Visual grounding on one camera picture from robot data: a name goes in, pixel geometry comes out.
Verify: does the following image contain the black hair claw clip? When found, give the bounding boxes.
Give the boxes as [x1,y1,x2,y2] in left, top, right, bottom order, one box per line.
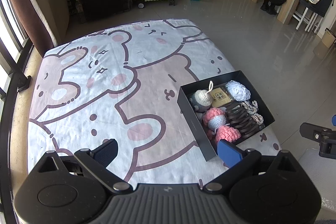
[226,105,263,139]

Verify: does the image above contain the beige trash bin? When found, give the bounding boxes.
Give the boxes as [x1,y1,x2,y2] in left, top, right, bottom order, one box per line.
[322,28,336,48]

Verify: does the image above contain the grey crochet doll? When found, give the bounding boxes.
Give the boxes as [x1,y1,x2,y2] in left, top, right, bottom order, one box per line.
[189,81,214,118]

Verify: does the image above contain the cartoon bear printed blanket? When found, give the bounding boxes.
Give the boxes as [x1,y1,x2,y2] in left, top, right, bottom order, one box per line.
[28,19,282,185]

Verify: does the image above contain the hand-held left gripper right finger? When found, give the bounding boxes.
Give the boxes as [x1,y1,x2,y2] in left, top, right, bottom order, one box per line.
[203,139,311,193]

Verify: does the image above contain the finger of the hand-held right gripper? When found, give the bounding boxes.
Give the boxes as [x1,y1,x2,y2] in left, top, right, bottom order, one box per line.
[300,114,336,142]

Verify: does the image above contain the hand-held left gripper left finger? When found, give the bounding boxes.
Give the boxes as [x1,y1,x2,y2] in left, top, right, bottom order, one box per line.
[28,139,133,193]

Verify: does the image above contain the white lace bundle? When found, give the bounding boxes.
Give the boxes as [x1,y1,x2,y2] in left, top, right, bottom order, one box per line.
[226,80,251,102]

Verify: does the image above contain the black bracket foot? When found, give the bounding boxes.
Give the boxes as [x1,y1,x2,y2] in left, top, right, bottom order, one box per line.
[16,74,32,91]

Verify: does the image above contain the brown curtain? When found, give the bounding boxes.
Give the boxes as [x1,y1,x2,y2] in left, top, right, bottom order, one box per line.
[0,0,58,58]

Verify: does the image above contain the black window railing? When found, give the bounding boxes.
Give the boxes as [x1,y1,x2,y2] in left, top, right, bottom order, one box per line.
[0,0,34,182]

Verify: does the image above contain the braided rope bundle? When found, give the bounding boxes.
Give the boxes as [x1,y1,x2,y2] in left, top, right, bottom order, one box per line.
[240,100,264,125]

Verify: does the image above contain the black cardboard box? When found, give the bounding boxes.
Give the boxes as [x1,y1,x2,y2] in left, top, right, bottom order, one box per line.
[177,70,275,162]

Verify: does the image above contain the pink crochet doll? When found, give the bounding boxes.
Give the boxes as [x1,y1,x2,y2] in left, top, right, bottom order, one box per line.
[202,108,241,152]

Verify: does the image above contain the black shoes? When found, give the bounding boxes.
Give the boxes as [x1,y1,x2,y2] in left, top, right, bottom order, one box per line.
[260,0,286,15]

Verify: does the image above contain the small cream cardboard box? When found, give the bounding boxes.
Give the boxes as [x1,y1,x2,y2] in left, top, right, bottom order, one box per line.
[210,87,235,108]

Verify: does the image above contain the white textured mat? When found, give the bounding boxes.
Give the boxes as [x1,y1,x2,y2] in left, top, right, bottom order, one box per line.
[299,148,336,214]

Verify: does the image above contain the white chair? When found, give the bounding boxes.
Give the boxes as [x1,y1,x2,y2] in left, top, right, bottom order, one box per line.
[293,0,324,33]

